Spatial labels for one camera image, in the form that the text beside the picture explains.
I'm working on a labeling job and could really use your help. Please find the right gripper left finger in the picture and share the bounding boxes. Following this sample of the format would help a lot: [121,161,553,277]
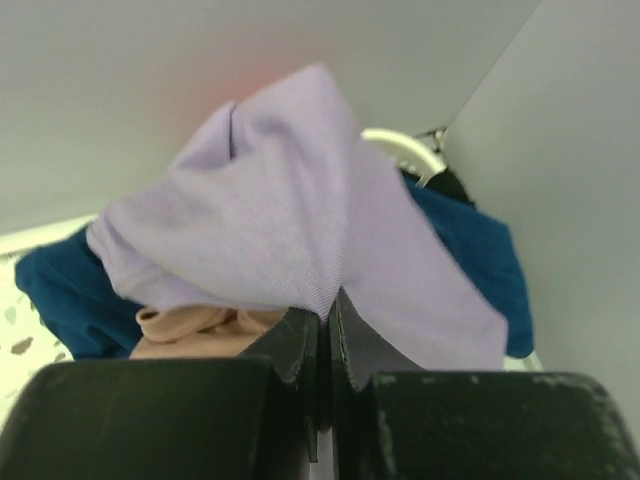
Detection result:
[1,309,319,479]

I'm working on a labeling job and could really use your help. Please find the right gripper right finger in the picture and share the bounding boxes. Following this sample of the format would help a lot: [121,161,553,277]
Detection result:
[328,293,639,479]

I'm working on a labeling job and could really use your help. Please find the lavender t shirt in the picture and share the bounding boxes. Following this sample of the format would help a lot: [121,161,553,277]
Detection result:
[86,65,507,371]

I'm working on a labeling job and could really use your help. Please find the peach pink t shirt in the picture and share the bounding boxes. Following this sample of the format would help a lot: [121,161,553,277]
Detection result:
[130,306,285,360]

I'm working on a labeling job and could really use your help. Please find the navy blue t shirt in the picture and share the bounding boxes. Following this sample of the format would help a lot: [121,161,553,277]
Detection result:
[15,170,534,360]

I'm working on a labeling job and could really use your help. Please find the white laundry basket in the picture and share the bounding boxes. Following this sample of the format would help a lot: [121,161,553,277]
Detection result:
[361,128,447,188]

